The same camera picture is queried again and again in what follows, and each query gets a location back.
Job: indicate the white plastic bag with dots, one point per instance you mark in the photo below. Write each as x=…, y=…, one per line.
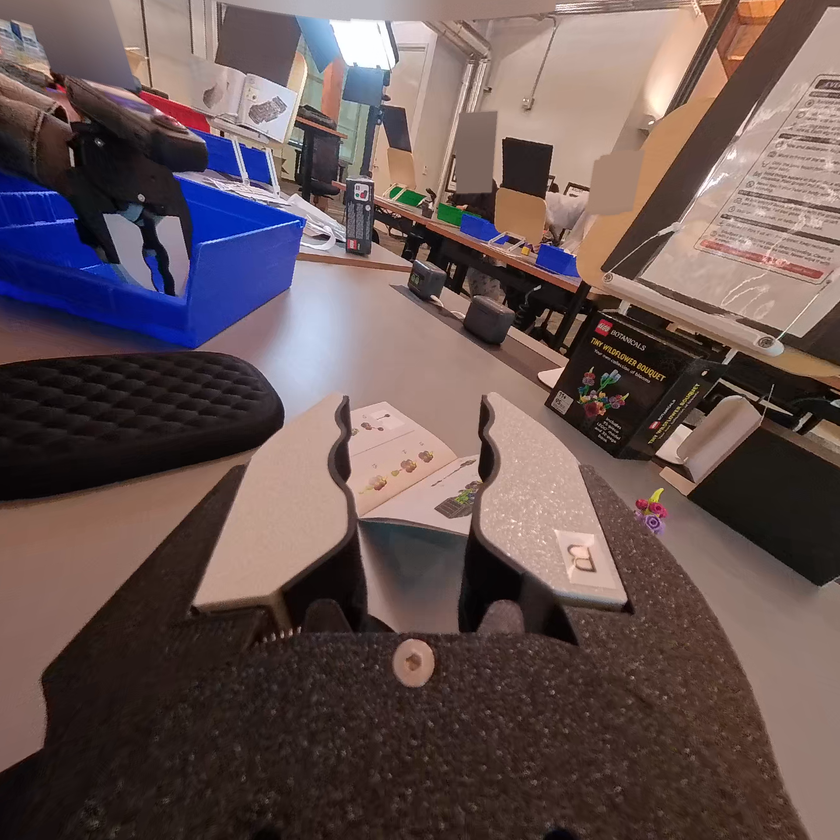
x=318, y=226

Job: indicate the black padded wrist rest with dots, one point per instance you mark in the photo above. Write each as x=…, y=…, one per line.
x=131, y=407

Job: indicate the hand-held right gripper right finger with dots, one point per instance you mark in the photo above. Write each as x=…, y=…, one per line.
x=538, y=505

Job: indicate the studio light panel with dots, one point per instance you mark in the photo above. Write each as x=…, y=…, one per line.
x=364, y=43

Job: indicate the long wooden table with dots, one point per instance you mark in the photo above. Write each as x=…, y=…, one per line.
x=499, y=253

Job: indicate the blue bin with bricks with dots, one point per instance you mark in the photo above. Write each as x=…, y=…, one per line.
x=479, y=226
x=558, y=259

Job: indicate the red plastic bin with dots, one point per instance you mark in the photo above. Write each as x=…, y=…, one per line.
x=167, y=106

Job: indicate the black flower set box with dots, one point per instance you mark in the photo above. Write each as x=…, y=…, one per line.
x=617, y=387

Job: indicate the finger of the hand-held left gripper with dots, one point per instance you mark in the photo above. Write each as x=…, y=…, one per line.
x=126, y=246
x=172, y=249

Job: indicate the large black box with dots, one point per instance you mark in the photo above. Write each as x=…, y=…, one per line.
x=774, y=505

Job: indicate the tall narrow black box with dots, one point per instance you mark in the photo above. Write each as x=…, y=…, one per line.
x=359, y=216

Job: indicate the dark grey power adapter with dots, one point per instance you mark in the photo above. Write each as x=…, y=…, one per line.
x=426, y=279
x=489, y=319

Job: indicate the person's left forearm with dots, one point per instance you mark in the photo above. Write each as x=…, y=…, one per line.
x=33, y=131

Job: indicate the clear document stand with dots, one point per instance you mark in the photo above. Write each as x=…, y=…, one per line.
x=754, y=197

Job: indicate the white picture box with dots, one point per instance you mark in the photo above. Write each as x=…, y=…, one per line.
x=253, y=102

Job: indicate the toy brick flower bouquet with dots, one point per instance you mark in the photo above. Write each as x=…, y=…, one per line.
x=653, y=518

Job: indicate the black office chair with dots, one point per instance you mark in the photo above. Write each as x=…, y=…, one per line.
x=321, y=164

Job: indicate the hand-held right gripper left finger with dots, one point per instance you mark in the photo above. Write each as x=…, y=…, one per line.
x=282, y=512

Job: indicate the white instruction booklet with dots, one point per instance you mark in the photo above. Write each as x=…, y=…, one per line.
x=394, y=453

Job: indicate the large blue plastic bin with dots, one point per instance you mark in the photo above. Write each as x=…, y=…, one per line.
x=243, y=275

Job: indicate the grey desk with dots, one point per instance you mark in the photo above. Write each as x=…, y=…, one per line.
x=367, y=341

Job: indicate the small blue plastic bin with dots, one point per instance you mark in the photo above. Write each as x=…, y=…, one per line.
x=229, y=157

